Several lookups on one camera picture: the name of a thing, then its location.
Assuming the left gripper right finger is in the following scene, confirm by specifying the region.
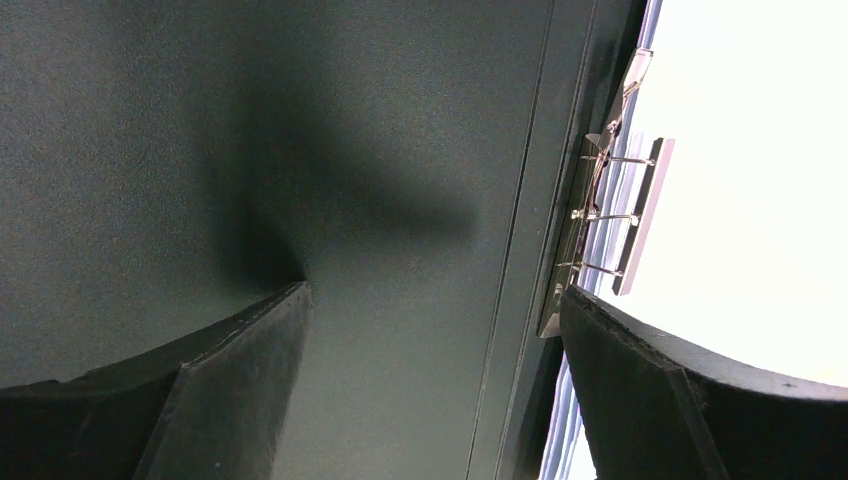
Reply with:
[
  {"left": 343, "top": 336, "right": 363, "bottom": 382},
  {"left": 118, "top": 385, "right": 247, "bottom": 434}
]
[{"left": 559, "top": 286, "right": 847, "bottom": 479}]

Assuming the white paper stack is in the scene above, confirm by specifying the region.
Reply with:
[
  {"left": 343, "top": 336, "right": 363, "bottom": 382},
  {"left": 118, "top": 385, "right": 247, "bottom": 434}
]
[{"left": 540, "top": 1, "right": 847, "bottom": 479}]

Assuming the grey black file folder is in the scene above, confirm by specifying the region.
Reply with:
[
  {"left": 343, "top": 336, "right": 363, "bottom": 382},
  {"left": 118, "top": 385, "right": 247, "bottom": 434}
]
[{"left": 1, "top": 1, "right": 648, "bottom": 479}]

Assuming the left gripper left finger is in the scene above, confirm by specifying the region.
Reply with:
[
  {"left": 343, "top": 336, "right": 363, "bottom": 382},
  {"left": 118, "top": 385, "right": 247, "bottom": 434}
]
[{"left": 1, "top": 282, "right": 312, "bottom": 479}]

